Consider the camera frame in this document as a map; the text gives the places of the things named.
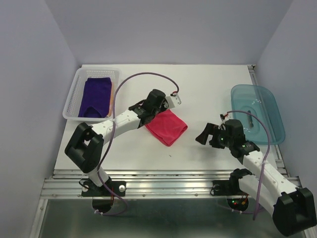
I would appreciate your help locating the blue plastic tub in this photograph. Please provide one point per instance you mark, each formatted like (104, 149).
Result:
(256, 108)

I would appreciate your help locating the purple towel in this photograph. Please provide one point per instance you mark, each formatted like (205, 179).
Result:
(95, 97)

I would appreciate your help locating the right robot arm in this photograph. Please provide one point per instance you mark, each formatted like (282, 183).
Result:
(292, 208)

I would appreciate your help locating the white plastic basket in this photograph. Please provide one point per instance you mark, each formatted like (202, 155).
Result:
(74, 98)

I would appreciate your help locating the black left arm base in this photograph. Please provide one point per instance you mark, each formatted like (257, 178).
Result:
(103, 198)

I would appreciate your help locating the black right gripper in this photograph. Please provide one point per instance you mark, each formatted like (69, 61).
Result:
(212, 129)

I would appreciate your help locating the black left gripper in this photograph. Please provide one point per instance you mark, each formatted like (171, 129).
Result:
(164, 105)

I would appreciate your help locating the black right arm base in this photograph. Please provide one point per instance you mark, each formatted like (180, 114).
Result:
(230, 187)

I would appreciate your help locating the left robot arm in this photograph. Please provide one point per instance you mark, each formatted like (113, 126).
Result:
(85, 147)

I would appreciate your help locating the aluminium mounting rail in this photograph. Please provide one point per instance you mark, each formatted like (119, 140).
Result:
(141, 184)

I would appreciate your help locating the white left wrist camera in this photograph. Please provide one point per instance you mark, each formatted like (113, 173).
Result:
(173, 101)

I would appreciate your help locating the pink towel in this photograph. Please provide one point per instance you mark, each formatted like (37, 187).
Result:
(167, 127)

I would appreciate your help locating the orange polka dot towel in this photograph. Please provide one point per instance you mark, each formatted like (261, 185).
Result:
(110, 101)

